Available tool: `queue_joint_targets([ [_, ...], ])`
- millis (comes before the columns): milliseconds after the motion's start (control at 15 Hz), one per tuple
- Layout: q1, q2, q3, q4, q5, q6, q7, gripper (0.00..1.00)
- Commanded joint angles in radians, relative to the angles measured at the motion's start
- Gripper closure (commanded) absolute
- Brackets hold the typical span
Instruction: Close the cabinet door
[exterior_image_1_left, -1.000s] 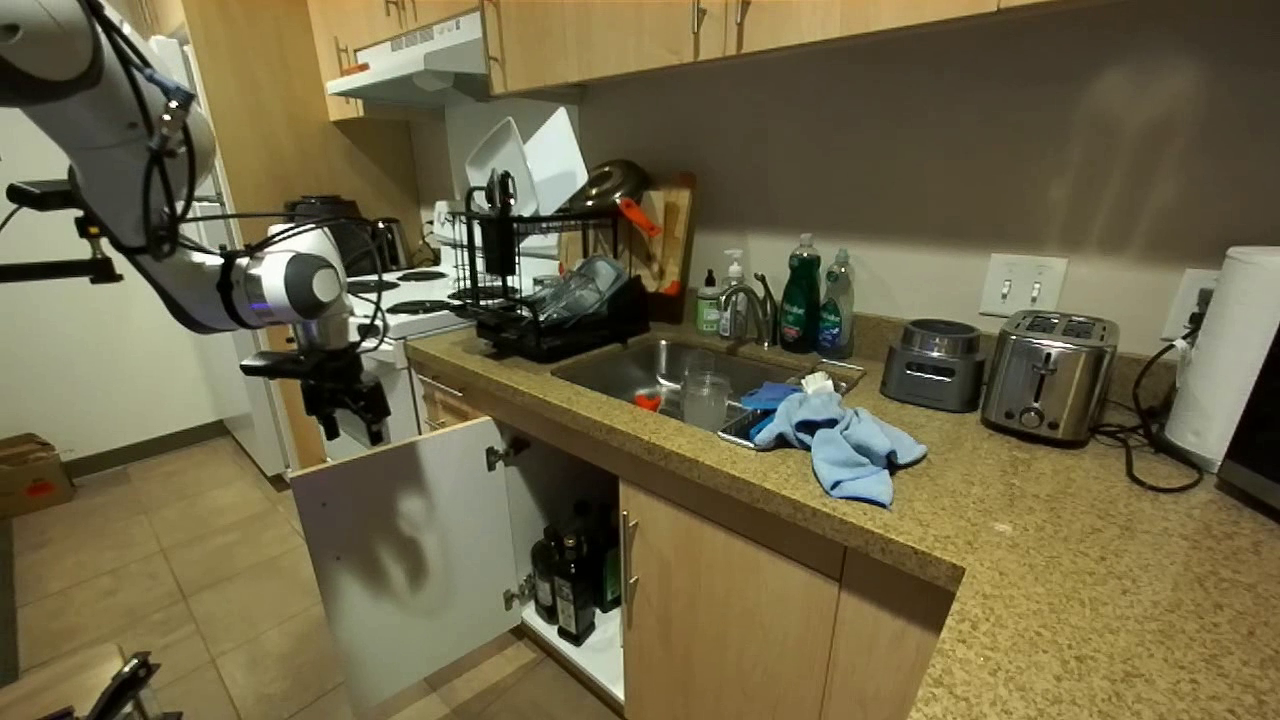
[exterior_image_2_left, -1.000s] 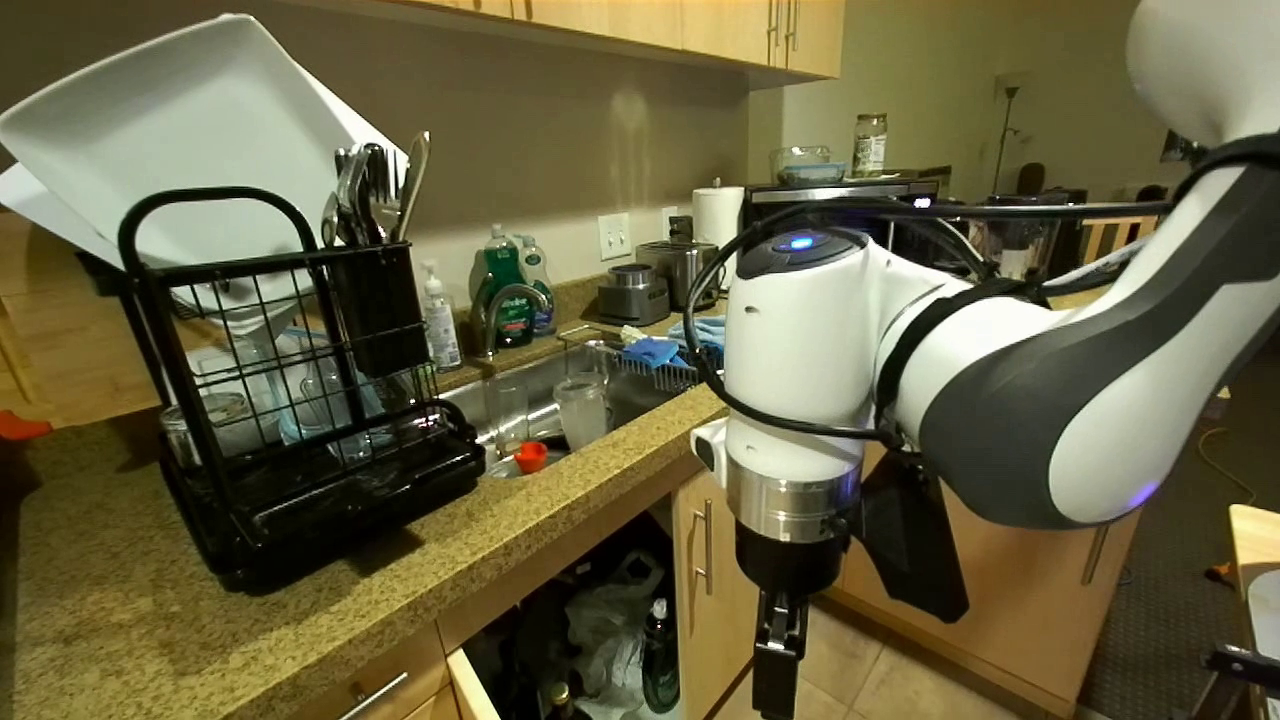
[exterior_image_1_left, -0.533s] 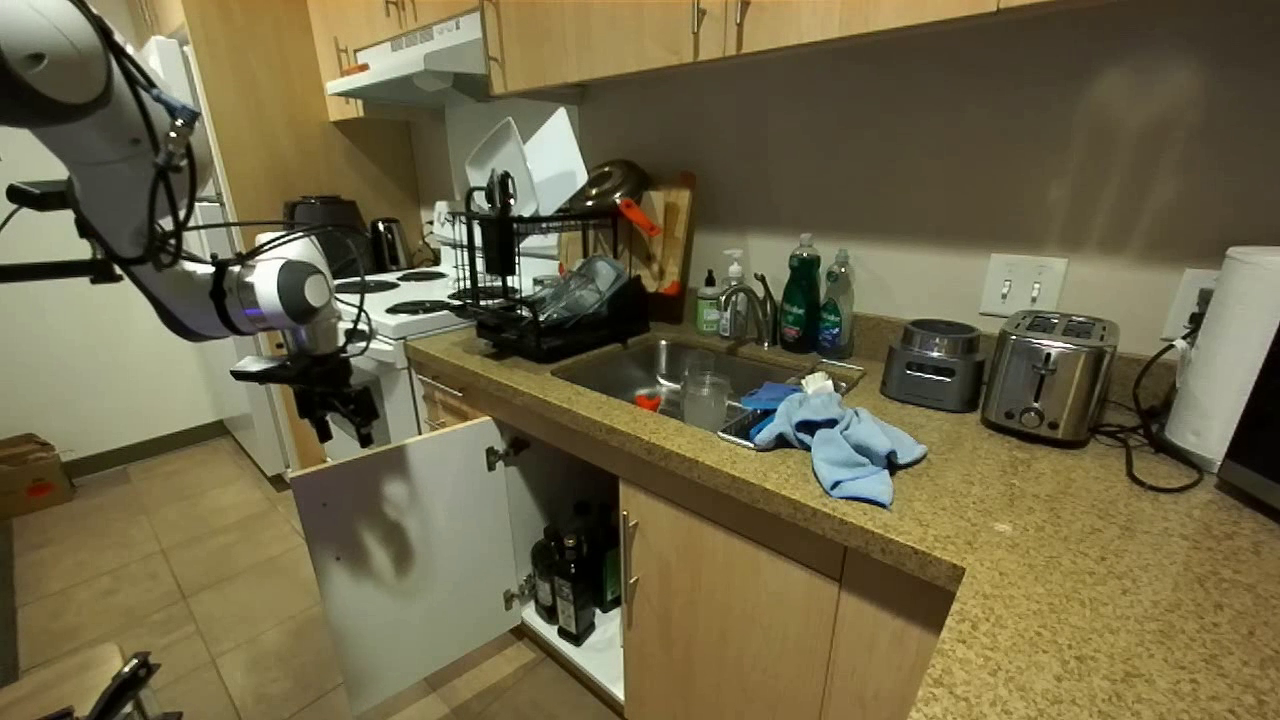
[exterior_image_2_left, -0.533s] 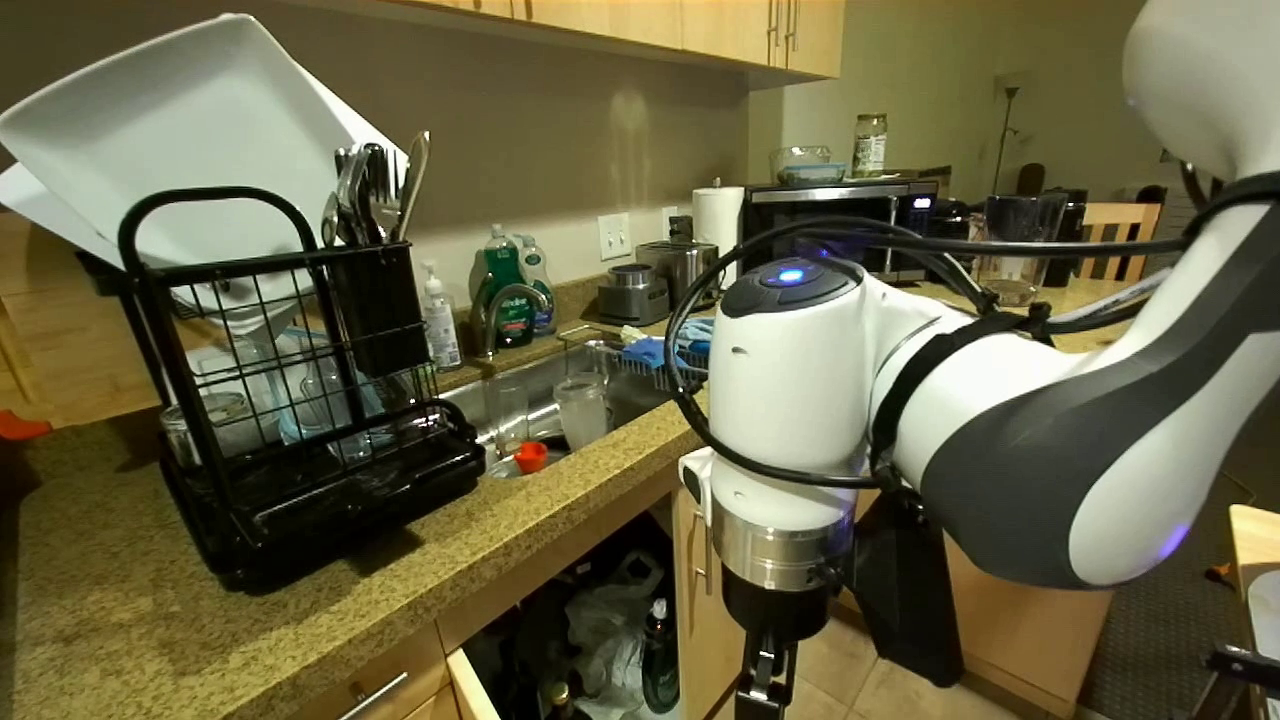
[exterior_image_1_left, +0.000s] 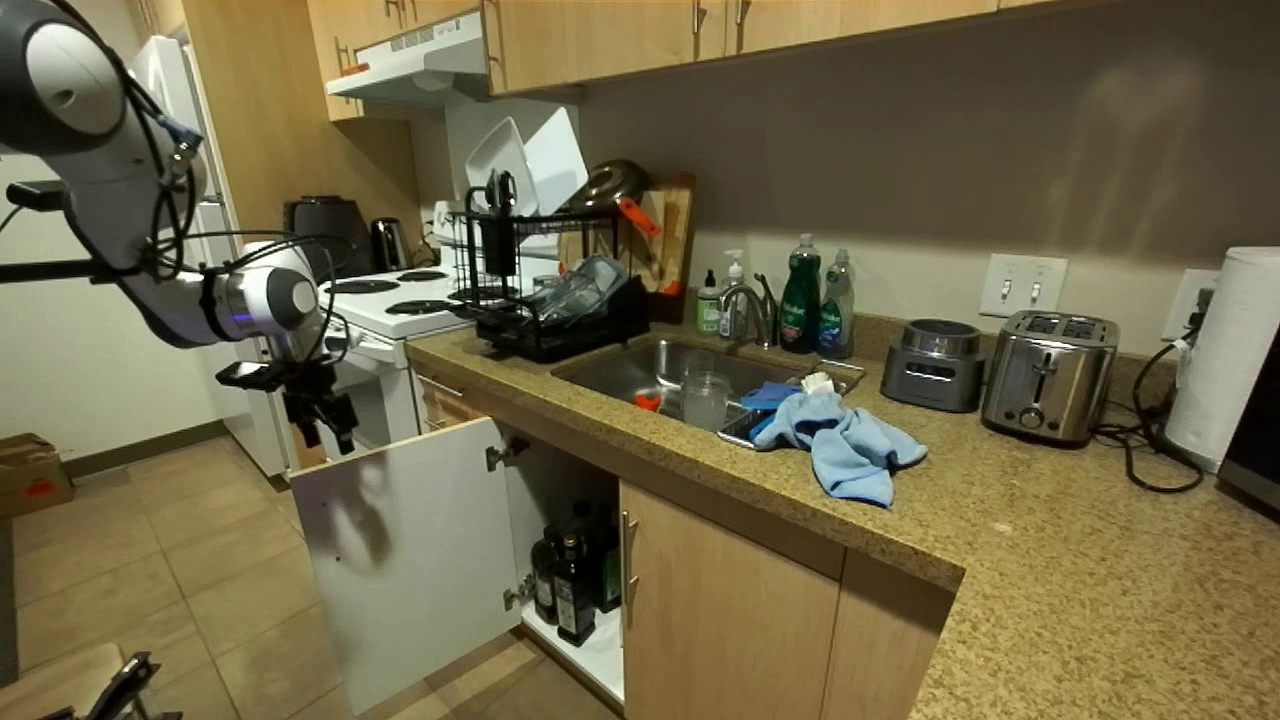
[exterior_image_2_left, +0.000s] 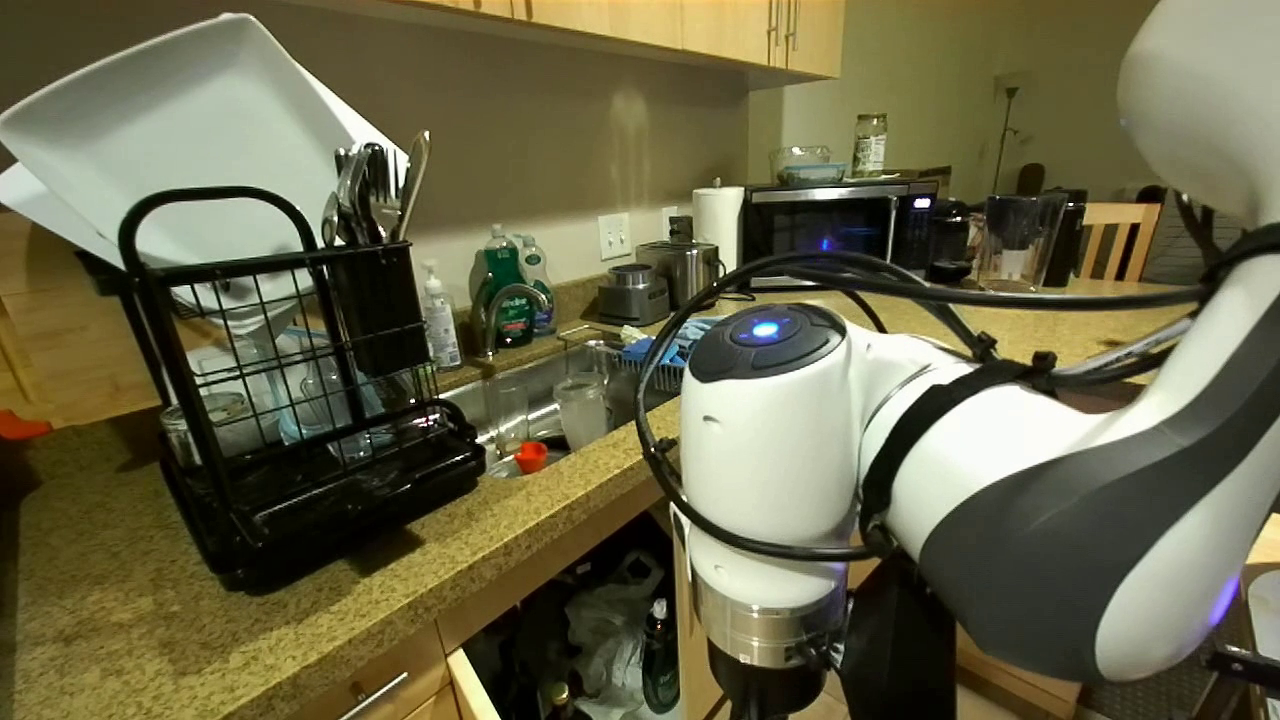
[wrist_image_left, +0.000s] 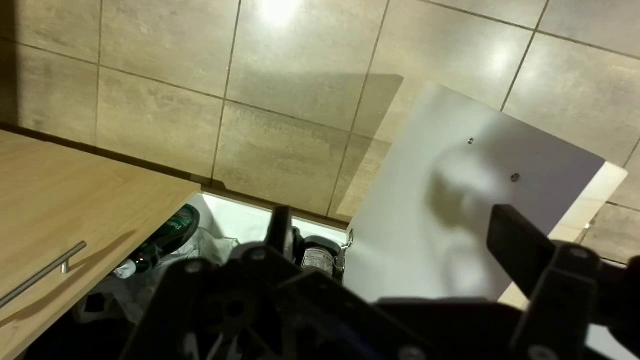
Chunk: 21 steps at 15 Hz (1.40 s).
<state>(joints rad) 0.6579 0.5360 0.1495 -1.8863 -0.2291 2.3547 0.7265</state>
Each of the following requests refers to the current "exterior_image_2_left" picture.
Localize metal utensils bunch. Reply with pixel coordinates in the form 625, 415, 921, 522
320, 141, 404, 253

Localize wooden upper cabinets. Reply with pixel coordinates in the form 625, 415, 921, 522
394, 0, 852, 80

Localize black wire dish rack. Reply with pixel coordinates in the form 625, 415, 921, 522
117, 183, 490, 590

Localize glass bowl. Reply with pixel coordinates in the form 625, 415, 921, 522
773, 141, 847, 188

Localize black countertop appliance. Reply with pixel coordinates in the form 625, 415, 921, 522
923, 196, 975, 289

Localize wooden cabinet door white inside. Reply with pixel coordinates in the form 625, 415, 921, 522
444, 642, 505, 720

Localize white plastic bag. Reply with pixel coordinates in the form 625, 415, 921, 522
564, 552, 671, 716

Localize small white bottle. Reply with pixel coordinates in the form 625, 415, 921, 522
414, 264, 468, 371

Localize clear glass container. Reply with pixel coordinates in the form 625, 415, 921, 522
170, 271, 351, 455

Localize dark water filter pitcher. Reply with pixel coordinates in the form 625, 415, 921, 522
969, 190, 1087, 291

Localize clear drinking glass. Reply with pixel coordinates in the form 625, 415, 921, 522
550, 376, 612, 453

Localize wooden spoon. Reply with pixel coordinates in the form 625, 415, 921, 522
394, 129, 434, 246

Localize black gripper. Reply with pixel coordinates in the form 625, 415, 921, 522
702, 642, 831, 720

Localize white square plate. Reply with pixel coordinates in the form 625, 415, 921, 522
0, 157, 125, 271
0, 12, 413, 271

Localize small orange object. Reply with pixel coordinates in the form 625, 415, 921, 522
0, 407, 56, 446

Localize glass jar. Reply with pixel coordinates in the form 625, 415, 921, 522
847, 110, 892, 181

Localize green dish soap bottle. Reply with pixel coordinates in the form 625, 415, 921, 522
468, 222, 538, 353

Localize small silver container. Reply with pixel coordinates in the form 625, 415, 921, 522
602, 259, 676, 328

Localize black steel microwave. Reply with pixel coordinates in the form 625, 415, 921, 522
739, 181, 941, 291

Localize light wooden stand board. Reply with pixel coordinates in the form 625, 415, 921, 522
1245, 513, 1280, 631

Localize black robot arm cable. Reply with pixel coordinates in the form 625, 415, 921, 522
631, 246, 1213, 567

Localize wooden chair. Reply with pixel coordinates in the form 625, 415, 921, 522
1072, 196, 1166, 289

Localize white light switch plate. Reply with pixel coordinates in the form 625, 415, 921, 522
596, 210, 636, 264

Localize clear blue soap bottle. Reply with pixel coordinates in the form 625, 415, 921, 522
514, 237, 561, 334

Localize wooden drawer stack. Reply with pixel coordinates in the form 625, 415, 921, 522
265, 620, 465, 720

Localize white paper towel roll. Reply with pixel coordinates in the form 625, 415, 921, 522
688, 181, 746, 274

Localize steel kitchen sink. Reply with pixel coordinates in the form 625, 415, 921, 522
444, 334, 676, 481

